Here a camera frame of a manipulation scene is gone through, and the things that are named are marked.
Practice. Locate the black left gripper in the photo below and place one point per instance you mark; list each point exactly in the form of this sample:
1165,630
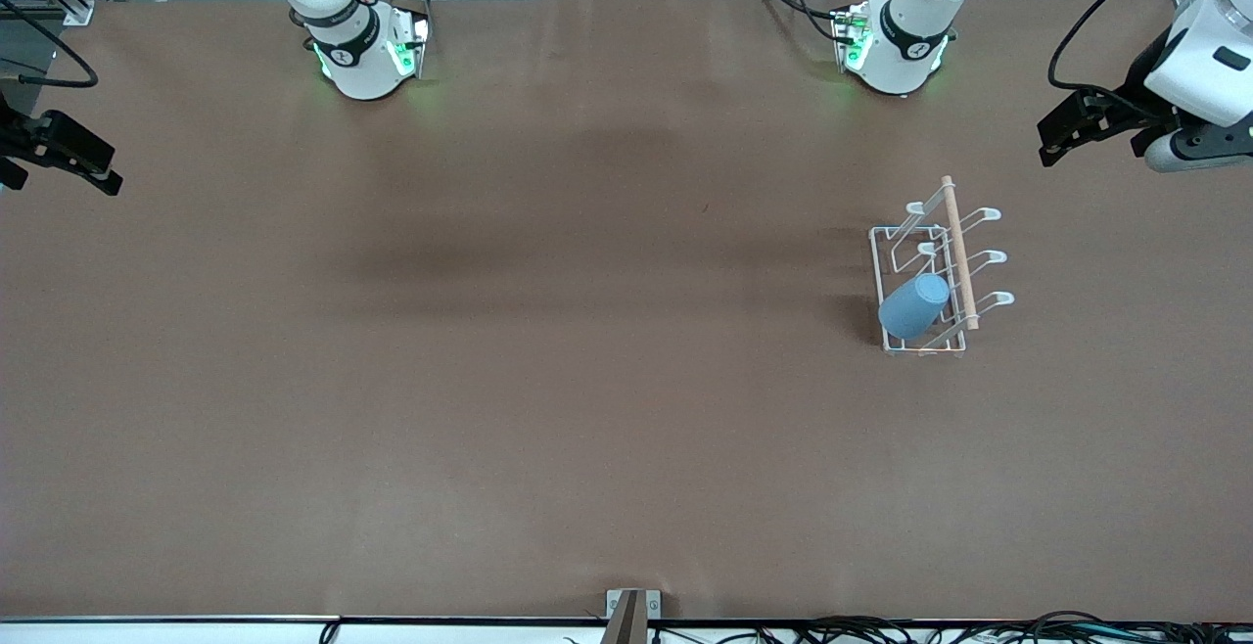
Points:
1126,108

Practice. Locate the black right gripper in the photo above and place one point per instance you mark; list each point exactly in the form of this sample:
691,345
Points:
20,140

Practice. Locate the blue plastic cup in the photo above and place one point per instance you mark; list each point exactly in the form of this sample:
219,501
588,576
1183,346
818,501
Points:
912,306

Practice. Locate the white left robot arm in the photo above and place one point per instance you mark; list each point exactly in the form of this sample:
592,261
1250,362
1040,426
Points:
905,42

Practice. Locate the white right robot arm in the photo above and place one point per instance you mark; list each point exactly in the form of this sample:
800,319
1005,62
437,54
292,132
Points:
360,67

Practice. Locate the silver arm base connector plate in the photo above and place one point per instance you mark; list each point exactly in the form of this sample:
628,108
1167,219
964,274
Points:
850,37
409,47

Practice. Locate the brown table cover sheet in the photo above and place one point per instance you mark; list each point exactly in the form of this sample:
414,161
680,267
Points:
626,399

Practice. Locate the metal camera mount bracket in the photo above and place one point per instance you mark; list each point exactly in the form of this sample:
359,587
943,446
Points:
631,610

